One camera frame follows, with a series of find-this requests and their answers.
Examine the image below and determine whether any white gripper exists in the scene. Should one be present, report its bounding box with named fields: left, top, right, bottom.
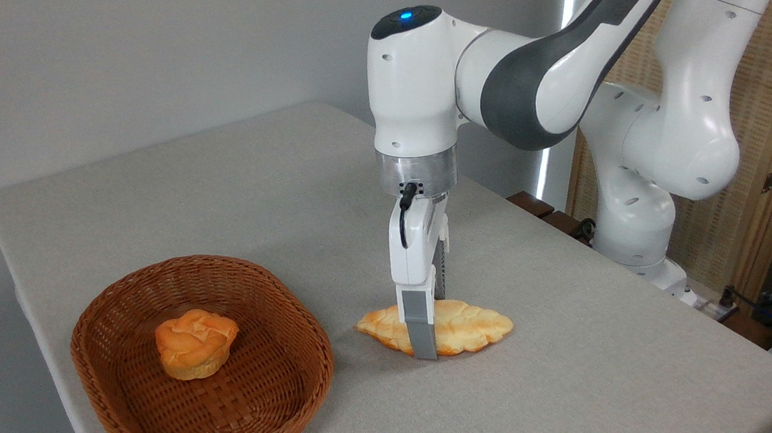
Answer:
left=375, top=187, right=459, bottom=362

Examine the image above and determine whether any long braided bread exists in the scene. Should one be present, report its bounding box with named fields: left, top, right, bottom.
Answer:
left=353, top=290, right=516, bottom=366

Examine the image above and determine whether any brown wicker basket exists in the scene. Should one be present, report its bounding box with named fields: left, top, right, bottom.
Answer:
left=61, top=241, right=345, bottom=433

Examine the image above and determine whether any round orange bread roll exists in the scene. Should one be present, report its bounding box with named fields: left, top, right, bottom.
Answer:
left=151, top=305, right=242, bottom=385

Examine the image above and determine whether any bright vertical light strip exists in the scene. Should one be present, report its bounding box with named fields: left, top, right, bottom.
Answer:
left=536, top=0, right=577, bottom=203

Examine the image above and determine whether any grey tablecloth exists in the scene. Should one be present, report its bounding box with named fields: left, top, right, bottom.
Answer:
left=0, top=68, right=772, bottom=433

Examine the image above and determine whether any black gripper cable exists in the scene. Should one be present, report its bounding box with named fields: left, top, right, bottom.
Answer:
left=394, top=181, right=421, bottom=250

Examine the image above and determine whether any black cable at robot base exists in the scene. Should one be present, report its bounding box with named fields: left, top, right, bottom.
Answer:
left=570, top=215, right=599, bottom=248

